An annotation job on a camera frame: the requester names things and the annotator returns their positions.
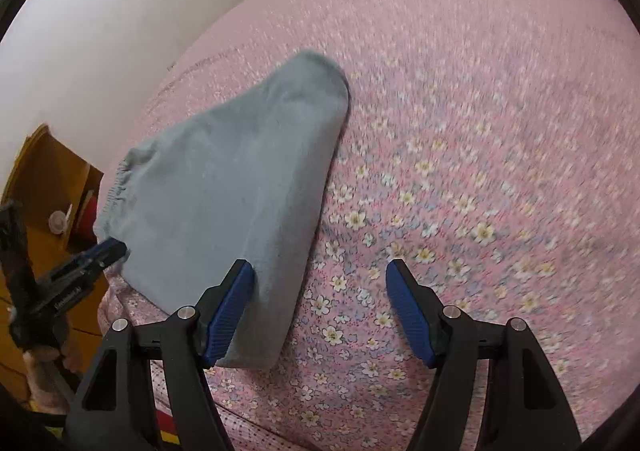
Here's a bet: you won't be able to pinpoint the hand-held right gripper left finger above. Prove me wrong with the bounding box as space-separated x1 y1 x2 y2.
65 258 256 451

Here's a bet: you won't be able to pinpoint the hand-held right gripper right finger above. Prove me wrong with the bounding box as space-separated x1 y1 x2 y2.
385 258 582 451

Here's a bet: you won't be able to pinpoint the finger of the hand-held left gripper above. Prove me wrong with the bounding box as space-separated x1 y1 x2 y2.
74 237 127 283

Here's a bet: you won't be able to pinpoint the grey pants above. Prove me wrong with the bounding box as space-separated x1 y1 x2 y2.
92 48 351 372

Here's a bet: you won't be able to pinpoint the person's left forearm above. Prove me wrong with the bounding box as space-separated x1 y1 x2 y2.
20 346 76 414

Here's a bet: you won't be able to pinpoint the red container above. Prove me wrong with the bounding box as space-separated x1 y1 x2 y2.
77 190 101 238

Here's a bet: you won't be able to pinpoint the wooden nightstand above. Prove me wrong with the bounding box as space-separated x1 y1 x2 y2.
0 123 111 402

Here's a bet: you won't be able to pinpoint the pink floral bed sheet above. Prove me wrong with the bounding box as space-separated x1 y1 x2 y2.
97 0 640 451

